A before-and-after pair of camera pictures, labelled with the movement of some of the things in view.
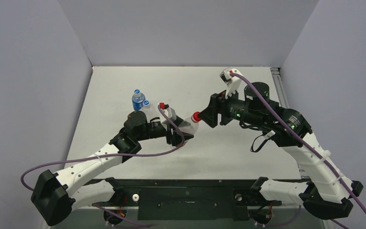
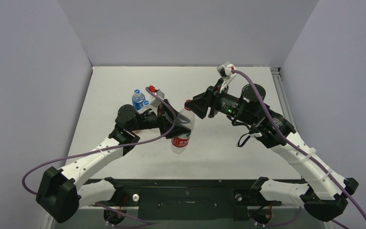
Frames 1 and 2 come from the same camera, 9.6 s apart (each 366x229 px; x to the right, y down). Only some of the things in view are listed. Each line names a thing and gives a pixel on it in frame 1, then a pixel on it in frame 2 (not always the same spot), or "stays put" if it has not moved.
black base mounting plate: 188,199 stays put
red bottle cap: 195,117 -> 186,108
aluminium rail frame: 281,87 stays put
